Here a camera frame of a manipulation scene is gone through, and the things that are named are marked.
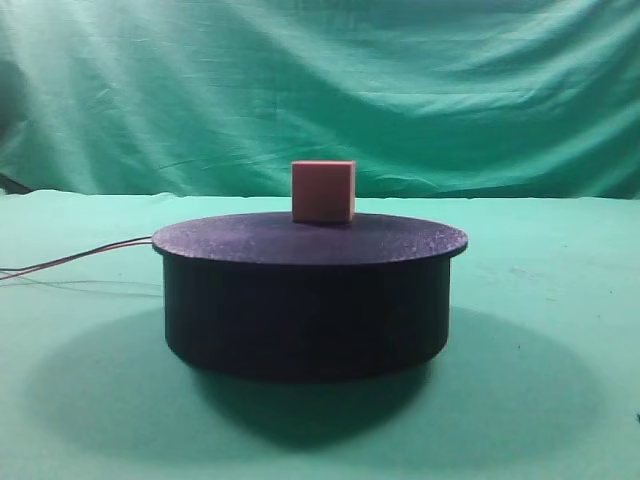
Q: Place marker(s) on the green backdrop cloth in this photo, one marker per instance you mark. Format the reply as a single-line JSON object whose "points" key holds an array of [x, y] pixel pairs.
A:
{"points": [[429, 98]]}

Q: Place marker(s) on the black round turntable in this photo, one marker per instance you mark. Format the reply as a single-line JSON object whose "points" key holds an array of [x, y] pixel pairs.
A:
{"points": [[262, 297]]}

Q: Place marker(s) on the green table cloth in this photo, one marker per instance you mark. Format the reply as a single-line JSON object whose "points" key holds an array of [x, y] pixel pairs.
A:
{"points": [[540, 378]]}

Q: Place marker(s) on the pink cube block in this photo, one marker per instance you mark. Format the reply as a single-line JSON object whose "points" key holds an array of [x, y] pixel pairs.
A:
{"points": [[323, 191]]}

